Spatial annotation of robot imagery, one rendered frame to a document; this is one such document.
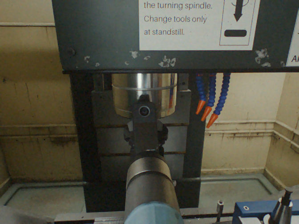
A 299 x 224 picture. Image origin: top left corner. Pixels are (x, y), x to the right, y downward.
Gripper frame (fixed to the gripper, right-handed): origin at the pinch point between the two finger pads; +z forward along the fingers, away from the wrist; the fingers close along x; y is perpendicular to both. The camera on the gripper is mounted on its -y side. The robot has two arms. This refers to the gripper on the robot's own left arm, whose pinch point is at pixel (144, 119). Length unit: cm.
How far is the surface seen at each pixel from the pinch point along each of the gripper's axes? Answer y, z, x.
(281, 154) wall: 56, 67, 101
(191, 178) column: 56, 45, 29
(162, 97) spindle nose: -8.5, -8.1, 3.6
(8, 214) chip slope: 70, 38, -74
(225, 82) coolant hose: -11.1, -5.3, 18.5
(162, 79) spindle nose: -12.4, -8.1, 3.5
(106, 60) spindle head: -17.4, -21.4, -5.9
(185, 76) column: -4.4, 42.2, 20.9
